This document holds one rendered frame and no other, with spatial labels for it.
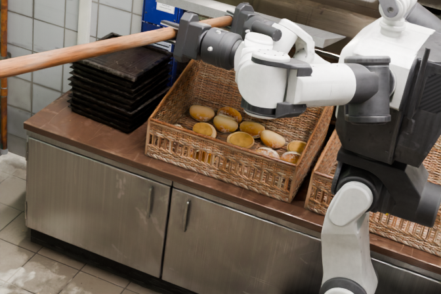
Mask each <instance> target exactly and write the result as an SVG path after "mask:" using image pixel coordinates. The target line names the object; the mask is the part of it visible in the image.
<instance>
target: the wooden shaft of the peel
mask: <svg viewBox="0 0 441 294"><path fill-rule="evenodd" d="M199 22H201V23H204V24H208V25H210V26H211V27H212V28H214V27H215V28H222V27H225V26H230V25H231V24H232V17H231V16H221V17H218V18H212V19H208V20H202V21H199ZM177 33H178V30H176V29H174V28H171V27H168V28H162V29H158V30H152V31H146V32H142V33H136V34H131V35H125V36H121V37H115V38H111V39H105V40H102V41H95V42H92V43H86V44H82V45H75V46H71V47H65V48H61V49H55V50H51V51H45V52H39V53H35V54H29V55H26V56H19V57H15V58H9V59H5V60H0V79H4V78H7V77H12V76H16V75H20V74H26V73H29V72H34V71H37V70H43V69H46V68H51V67H55V66H59V65H63V64H68V63H71V62H77V61H80V60H85V59H88V58H94V57H97V56H102V55H105V54H110V53H116V52H119V51H124V50H127V49H132V48H136V47H141V46H144V45H149V44H152V43H158V42H161V41H166V40H170V39H174V38H177Z"/></svg>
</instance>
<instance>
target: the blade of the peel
mask: <svg viewBox="0 0 441 294"><path fill-rule="evenodd" d="M156 2H158V3H162V4H165V5H169V6H172V7H176V8H180V9H184V10H186V11H193V12H195V13H198V14H202V15H205V16H209V17H212V18H218V17H221V16H224V14H227V13H226V11H227V10H230V11H235V8H236V7H235V6H232V5H228V4H225V3H221V2H218V1H214V0H156ZM254 13H256V14H259V15H260V16H263V17H265V18H267V19H269V20H272V21H275V22H277V23H278V24H279V23H280V21H281V18H276V17H273V16H269V15H266V14H261V13H259V12H254ZM294 24H296V25H297V26H298V27H300V28H301V29H302V30H304V31H305V32H306V33H307V34H309V35H310V36H311V37H312V40H313V41H314V46H316V47H320V48H324V47H326V46H328V45H330V44H333V43H335V42H337V41H339V40H342V39H344V38H346V36H343V35H339V34H336V33H331V32H328V31H324V30H319V29H317V28H312V27H310V26H305V25H302V24H298V23H295V22H294Z"/></svg>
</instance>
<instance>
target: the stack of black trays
mask: <svg viewBox="0 0 441 294"><path fill-rule="evenodd" d="M121 36H122V35H120V34H117V33H114V32H112V33H109V34H108V35H105V36H104V37H102V38H100V39H99V40H97V41H102V40H105V39H111V38H115V37H121ZM171 57H173V52H169V51H166V50H163V49H160V48H157V47H155V46H152V45H144V46H141V47H136V48H132V49H127V50H124V51H119V52H113V53H110V54H105V55H102V56H97V57H94V58H88V59H85V60H80V61H77V62H71V63H72V64H73V65H72V66H70V68H72V69H73V71H71V72H69V74H72V75H73V76H71V77H69V78H68V80H70V81H72V82H71V83H69V84H68V85H70V86H72V89H70V90H69V91H71V92H73V93H71V94H69V95H68V96H69V97H71V99H69V100H67V102H69V103H71V104H70V105H69V106H68V107H70V108H71V109H72V111H73V112H76V113H78V114H81V115H83V116H86V117H89V118H91V119H93V120H96V121H99V122H101V123H103V124H106V125H109V126H111V127H113V128H116V129H119V130H120V131H123V132H125V133H130V132H131V131H132V130H133V129H135V128H136V127H138V126H139V125H140V124H142V123H144V122H145V121H146V120H147V119H148V118H149V116H151V114H152V113H153V111H154V110H155V109H156V106H158V104H159V103H160V102H161V101H162V99H163V97H164V96H165V95H166V94H167V92H168V90H169V89H170V88H171V87H170V86H167V84H168V83H169V82H170V80H168V79H169V78H170V77H172V75H169V74H168V73H169V72H171V71H172V69H170V68H171V67H172V66H173V65H172V64H169V62H170V61H172V60H173V59H171Z"/></svg>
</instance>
